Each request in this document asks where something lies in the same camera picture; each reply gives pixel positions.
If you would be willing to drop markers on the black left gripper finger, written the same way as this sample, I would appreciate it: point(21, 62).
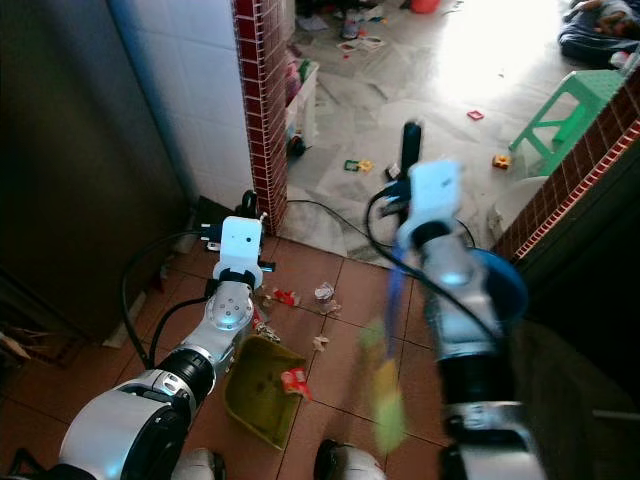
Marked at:
point(249, 204)

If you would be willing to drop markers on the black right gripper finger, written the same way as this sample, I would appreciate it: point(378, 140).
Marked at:
point(411, 148)

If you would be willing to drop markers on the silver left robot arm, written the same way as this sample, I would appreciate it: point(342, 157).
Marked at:
point(130, 430)

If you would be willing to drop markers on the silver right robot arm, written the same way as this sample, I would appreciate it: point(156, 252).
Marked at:
point(470, 350)

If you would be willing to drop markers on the person sitting on floor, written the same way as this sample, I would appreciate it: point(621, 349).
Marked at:
point(600, 35)

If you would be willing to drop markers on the black power adapter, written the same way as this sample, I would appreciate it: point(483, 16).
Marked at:
point(210, 212)

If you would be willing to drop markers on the green and yellow toy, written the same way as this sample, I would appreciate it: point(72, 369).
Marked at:
point(358, 165)

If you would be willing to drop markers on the small red toy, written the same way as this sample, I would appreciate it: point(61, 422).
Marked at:
point(474, 115)

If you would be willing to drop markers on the small orange toy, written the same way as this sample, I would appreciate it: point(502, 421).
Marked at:
point(501, 161)

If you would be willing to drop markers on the small red wrapper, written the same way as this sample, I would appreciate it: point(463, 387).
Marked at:
point(285, 297)

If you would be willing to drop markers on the red brick tiled pillar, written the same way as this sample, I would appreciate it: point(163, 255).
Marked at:
point(260, 100)

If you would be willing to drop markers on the white plastic basket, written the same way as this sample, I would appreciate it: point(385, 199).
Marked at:
point(302, 105)

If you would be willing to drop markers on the crumpled white paper scrap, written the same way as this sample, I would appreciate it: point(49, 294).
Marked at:
point(324, 292)

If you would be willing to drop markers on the red plastic bowl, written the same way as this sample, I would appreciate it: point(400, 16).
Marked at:
point(425, 5)

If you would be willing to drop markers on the dark grey fridge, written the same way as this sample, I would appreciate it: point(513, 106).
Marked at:
point(90, 160)

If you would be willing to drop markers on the blue plastic bucket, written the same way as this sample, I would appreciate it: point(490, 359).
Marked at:
point(508, 285)

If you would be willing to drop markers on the tiny pale paper scrap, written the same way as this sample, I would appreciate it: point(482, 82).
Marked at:
point(320, 343)

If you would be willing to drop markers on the red wrapper with white print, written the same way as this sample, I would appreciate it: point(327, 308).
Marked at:
point(295, 381)

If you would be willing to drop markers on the green plastic stool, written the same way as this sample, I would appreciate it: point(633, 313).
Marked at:
point(575, 100)

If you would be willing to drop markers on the red brick tiled counter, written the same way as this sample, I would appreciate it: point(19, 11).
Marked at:
point(580, 180)

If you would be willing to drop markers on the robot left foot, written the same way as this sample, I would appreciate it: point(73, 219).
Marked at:
point(200, 467)

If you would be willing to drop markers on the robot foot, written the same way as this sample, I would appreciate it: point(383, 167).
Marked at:
point(350, 465)
point(200, 467)

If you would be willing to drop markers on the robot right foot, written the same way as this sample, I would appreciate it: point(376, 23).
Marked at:
point(350, 465)

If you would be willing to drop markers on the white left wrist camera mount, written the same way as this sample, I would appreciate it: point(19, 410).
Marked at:
point(240, 250)

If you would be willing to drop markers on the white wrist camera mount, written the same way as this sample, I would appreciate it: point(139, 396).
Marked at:
point(430, 200)
point(240, 250)

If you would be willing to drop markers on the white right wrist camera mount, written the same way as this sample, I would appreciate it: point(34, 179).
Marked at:
point(430, 200)

